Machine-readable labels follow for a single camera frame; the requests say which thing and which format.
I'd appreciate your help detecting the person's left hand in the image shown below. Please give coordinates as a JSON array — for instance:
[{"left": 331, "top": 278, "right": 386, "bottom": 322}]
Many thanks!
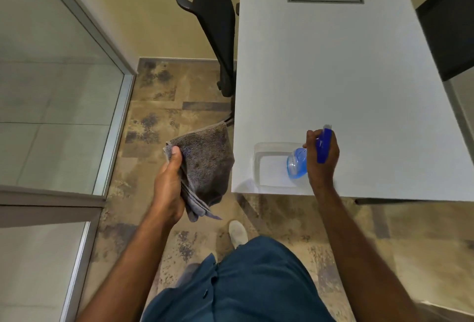
[{"left": 152, "top": 146, "right": 186, "bottom": 225}]

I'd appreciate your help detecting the person's right hand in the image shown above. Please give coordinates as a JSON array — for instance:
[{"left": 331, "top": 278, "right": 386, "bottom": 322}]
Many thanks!
[{"left": 302, "top": 129, "right": 340, "bottom": 194}]

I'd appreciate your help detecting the blue spray bottle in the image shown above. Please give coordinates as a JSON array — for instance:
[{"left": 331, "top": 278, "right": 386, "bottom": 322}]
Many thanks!
[{"left": 287, "top": 124, "right": 333, "bottom": 180}]

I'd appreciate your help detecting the grey microfibre cloth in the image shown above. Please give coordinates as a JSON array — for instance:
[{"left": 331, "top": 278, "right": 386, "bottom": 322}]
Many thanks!
[{"left": 163, "top": 120, "right": 235, "bottom": 223}]

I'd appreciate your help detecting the person's left forearm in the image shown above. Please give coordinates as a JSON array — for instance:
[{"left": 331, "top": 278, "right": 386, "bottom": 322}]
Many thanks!
[{"left": 76, "top": 209, "right": 175, "bottom": 322}]

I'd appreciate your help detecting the person's right forearm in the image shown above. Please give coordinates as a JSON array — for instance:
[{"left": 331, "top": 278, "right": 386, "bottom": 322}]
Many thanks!
[{"left": 314, "top": 185, "right": 423, "bottom": 322}]

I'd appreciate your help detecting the clear plastic tray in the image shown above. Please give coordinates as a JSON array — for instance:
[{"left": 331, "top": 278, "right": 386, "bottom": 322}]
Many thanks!
[{"left": 253, "top": 142, "right": 312, "bottom": 189}]

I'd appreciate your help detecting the white table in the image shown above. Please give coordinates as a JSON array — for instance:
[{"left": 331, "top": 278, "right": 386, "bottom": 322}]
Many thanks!
[{"left": 231, "top": 0, "right": 474, "bottom": 203}]

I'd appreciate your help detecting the white shoe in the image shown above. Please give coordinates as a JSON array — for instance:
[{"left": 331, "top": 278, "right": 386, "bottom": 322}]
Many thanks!
[{"left": 228, "top": 220, "right": 249, "bottom": 250}]

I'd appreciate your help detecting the black office chair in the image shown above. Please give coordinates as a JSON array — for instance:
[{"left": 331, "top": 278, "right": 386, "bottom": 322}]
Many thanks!
[{"left": 174, "top": 0, "right": 237, "bottom": 98}]

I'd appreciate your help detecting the blue shirt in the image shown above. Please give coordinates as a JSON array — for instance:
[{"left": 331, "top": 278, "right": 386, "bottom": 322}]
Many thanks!
[{"left": 141, "top": 235, "right": 336, "bottom": 322}]

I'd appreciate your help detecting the black chair backrest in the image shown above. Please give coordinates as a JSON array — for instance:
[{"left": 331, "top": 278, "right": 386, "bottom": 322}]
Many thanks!
[{"left": 415, "top": 0, "right": 474, "bottom": 82}]

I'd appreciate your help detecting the glass partition with metal frame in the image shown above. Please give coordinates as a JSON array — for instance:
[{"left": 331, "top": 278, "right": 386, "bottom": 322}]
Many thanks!
[{"left": 0, "top": 0, "right": 138, "bottom": 322}]

